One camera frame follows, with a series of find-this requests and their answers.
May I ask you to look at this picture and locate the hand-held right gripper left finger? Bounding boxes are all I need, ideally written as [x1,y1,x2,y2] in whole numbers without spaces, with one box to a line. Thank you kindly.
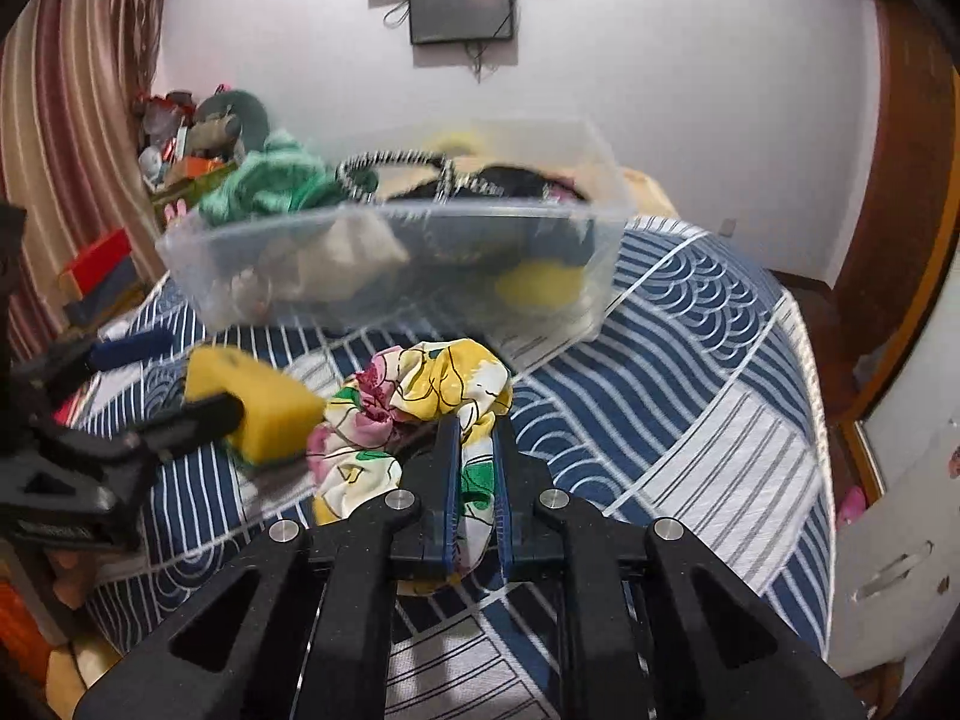
[75,415,464,720]

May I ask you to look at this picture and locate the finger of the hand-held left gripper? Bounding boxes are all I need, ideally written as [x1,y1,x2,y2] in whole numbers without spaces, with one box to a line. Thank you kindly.
[13,330,176,412]
[112,392,246,466]

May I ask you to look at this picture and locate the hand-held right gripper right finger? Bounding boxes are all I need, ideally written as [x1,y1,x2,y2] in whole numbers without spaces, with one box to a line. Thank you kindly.
[493,415,872,720]

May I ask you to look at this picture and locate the yellow sponge block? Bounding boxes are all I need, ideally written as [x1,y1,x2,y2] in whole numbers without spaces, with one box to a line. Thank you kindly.
[184,347,326,466]

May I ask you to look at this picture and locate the floral yellow pink cloth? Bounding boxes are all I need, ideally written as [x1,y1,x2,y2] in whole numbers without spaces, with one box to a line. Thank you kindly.
[307,340,515,597]

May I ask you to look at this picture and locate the clear plastic storage box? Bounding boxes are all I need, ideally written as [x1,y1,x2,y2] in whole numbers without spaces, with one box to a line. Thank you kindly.
[156,118,629,350]

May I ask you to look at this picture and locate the person's left hand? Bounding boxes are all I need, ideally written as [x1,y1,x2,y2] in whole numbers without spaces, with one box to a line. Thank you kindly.
[45,546,100,610]

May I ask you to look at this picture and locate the red box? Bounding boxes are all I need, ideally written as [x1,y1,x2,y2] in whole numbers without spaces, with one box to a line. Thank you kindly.
[58,229,136,297]

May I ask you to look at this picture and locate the blue white patterned bedsheet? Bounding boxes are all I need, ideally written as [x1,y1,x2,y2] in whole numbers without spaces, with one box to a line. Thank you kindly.
[71,214,837,720]

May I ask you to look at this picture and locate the cluttered bedside items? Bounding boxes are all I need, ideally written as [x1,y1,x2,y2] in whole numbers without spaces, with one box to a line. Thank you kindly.
[135,86,241,222]

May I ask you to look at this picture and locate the green knitted cloth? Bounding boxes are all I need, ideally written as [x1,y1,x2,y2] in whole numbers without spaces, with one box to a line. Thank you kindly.
[196,131,350,226]

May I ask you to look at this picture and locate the round yellow sponge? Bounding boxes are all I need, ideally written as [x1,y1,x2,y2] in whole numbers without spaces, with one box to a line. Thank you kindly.
[493,259,587,314]

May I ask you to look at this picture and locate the beige cloth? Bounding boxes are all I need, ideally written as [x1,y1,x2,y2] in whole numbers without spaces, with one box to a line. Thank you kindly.
[289,214,410,301]

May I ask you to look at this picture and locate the striped brown curtain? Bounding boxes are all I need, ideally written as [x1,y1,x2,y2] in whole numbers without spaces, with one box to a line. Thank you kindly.
[0,0,177,361]

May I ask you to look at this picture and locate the grey green plush toy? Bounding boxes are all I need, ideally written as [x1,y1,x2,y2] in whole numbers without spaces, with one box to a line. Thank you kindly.
[187,88,272,158]

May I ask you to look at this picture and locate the black cloth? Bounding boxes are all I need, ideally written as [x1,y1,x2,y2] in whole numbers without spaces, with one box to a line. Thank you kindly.
[386,163,597,271]

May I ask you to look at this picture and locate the black white striped cord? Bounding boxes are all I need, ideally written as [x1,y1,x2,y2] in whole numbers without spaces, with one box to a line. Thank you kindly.
[335,150,526,203]

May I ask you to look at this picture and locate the black wall box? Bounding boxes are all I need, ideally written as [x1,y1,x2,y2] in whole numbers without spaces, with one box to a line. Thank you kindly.
[409,0,517,46]

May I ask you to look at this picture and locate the wooden door frame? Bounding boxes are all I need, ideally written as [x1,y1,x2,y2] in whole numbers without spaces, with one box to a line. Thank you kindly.
[814,0,960,421]

